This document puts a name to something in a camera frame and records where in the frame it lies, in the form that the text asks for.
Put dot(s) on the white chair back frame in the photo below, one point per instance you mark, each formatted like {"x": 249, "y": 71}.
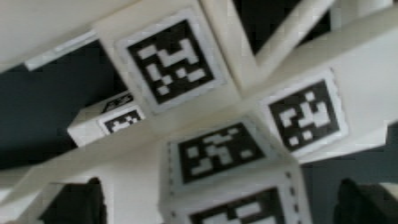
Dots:
{"x": 348, "y": 59}

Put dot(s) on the white chair nut peg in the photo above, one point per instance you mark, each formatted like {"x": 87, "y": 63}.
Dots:
{"x": 103, "y": 118}

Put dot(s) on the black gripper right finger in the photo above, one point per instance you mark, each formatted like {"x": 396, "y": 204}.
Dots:
{"x": 366, "y": 203}

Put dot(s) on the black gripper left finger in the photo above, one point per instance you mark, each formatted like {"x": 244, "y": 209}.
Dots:
{"x": 77, "y": 207}

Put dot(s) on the white chair leg with tag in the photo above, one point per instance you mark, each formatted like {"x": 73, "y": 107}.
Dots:
{"x": 231, "y": 179}

